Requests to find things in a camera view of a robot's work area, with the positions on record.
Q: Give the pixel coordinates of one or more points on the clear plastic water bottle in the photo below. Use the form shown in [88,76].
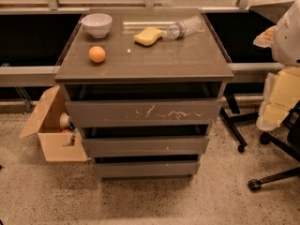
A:
[180,29]

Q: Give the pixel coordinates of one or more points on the white item in box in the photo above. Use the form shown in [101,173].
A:
[64,121]

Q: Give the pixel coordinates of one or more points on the grey bottom drawer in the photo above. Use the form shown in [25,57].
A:
[147,169]

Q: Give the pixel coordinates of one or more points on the grey middle drawer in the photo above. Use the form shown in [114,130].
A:
[133,147]

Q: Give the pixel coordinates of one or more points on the open cardboard box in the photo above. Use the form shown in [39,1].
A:
[57,144]

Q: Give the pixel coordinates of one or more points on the grey drawer cabinet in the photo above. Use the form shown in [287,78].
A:
[190,68]

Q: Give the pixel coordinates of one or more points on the yellow sponge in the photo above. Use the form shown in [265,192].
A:
[148,36]

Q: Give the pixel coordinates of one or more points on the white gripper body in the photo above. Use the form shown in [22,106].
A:
[288,39]

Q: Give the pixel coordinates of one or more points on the grey drawer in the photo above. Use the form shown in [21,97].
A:
[147,169]
[145,113]
[133,147]

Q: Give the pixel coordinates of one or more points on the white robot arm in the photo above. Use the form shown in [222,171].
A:
[286,41]

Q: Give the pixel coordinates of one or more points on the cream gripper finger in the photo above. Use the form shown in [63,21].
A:
[265,39]

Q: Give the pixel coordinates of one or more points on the grey top drawer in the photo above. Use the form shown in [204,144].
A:
[145,113]

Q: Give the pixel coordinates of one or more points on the white ceramic bowl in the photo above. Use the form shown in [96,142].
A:
[98,25]

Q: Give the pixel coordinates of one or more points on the orange fruit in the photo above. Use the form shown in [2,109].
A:
[97,54]

